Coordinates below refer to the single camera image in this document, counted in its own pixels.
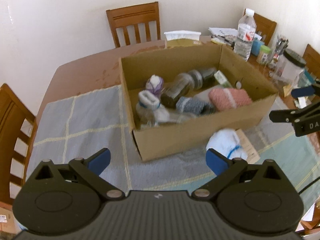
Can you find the white sock blue stripes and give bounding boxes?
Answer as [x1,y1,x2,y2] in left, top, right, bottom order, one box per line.
[206,128,248,160]

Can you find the pink knitted sock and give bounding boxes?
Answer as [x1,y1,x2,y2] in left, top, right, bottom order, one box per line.
[208,88,253,112]

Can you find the blue grey knitted sock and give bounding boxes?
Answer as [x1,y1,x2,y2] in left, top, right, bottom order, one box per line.
[176,97,216,116]

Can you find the clear plastic jar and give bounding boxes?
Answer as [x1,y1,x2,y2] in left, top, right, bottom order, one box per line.
[136,102,197,127]

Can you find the green tissue pack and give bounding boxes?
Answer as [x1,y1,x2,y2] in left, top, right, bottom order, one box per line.
[214,70,233,88]

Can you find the white sock blue band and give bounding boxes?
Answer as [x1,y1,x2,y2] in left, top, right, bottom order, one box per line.
[136,90,169,125]

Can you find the jar with dark contents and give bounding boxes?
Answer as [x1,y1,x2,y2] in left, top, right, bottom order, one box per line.
[188,67,217,90]

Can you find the purple crochet octopus toy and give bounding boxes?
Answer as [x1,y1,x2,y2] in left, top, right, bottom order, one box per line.
[145,75,164,98]

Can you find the white green labelled box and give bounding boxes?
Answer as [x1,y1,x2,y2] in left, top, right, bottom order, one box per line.
[193,88,212,102]

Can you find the large jar black lid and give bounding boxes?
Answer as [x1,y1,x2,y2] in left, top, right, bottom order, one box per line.
[273,48,306,89]

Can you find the wooden chair far right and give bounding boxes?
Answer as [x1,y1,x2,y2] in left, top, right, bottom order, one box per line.
[303,44,320,76]

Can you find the wooden chair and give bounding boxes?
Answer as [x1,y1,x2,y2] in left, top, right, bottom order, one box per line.
[303,44,320,76]
[106,2,161,48]
[1,83,36,206]

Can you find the pen holder with pens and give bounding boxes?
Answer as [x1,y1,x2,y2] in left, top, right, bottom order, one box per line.
[267,35,289,70]

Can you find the teal checked table cloth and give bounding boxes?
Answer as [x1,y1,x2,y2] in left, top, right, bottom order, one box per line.
[23,84,320,230]

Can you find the green lid small jar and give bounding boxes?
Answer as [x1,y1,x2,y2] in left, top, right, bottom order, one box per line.
[257,45,271,66]

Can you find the wooden chair right corner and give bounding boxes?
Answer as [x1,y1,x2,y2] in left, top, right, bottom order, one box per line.
[253,12,277,46]

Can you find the wooden chair left side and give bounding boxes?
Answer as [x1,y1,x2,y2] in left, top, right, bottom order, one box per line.
[1,83,36,206]

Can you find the brown cardboard box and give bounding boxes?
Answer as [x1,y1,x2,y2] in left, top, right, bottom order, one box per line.
[119,44,278,161]

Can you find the clear plastic water bottle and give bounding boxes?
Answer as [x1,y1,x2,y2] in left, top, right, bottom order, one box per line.
[234,8,257,61]

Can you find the stack of white papers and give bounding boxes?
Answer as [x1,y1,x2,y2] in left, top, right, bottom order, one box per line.
[208,27,238,40]

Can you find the gold tissue box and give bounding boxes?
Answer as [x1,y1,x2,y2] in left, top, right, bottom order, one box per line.
[164,30,202,48]

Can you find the wooden chair far side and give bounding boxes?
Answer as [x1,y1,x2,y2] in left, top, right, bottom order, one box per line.
[106,2,161,48]

